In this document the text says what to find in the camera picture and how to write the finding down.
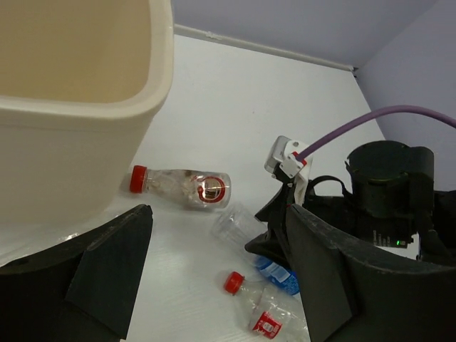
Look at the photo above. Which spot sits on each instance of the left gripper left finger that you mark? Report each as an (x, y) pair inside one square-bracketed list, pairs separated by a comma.
[(83, 289)]

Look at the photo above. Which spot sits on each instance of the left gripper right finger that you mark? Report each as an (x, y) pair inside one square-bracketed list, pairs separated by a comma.
[(354, 291)]

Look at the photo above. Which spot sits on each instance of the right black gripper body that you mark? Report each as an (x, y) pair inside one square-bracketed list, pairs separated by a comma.
[(329, 213)]

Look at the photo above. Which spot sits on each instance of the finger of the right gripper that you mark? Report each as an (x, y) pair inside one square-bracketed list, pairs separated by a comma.
[(273, 213), (274, 247)]

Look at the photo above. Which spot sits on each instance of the red cap crushed bottle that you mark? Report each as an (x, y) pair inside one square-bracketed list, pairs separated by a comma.
[(266, 310)]

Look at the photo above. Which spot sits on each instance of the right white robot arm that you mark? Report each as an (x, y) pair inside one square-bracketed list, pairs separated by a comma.
[(392, 198)]

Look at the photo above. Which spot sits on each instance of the cream plastic bin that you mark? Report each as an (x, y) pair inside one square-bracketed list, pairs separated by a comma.
[(80, 84)]

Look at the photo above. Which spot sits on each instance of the red cap brown label bottle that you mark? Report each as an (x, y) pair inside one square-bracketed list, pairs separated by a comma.
[(191, 189)]

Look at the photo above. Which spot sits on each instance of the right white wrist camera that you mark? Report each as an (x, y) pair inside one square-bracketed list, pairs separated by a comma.
[(282, 158)]

